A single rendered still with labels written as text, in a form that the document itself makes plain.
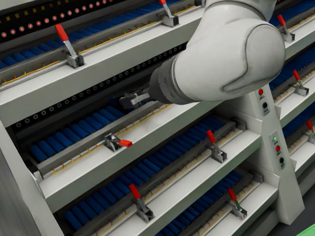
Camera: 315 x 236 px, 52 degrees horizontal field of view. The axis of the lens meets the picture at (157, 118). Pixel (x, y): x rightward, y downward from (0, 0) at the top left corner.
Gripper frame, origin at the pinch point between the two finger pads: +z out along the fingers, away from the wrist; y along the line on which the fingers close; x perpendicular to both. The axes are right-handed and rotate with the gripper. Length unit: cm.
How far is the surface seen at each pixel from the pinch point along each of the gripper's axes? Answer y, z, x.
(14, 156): 28.3, -5.3, -1.1
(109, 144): 10.4, -2.8, 6.5
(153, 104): -5.2, -0.7, 4.1
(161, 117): -4.6, -2.2, 7.6
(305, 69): -73, 4, 22
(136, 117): 0.4, -0.2, 4.7
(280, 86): -57, 4, 22
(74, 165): 18.8, -0.8, 6.8
